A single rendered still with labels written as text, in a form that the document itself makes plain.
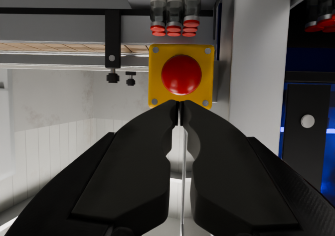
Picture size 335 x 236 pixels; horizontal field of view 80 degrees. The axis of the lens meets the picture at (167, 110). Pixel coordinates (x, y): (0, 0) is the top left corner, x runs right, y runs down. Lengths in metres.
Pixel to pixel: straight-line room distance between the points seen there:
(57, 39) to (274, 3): 0.32
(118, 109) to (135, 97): 0.45
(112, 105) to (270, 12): 4.06
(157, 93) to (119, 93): 3.92
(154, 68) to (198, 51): 0.05
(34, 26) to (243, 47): 0.33
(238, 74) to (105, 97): 4.12
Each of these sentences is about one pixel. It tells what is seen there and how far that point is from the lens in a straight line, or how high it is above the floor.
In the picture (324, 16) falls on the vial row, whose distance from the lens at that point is 0.31.
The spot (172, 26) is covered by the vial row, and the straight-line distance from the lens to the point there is 0.29.
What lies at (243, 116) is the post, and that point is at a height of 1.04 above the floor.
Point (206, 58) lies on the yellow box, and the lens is 0.23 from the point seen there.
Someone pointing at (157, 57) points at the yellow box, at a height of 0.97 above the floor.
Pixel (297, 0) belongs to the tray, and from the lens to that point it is 0.27.
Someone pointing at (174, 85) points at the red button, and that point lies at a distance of 0.19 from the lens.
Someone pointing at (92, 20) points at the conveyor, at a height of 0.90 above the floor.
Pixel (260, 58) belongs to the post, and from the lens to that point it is 0.25.
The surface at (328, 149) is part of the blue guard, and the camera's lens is 0.29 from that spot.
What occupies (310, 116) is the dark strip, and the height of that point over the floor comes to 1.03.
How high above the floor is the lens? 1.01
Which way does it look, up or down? 5 degrees up
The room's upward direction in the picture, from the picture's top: 178 degrees counter-clockwise
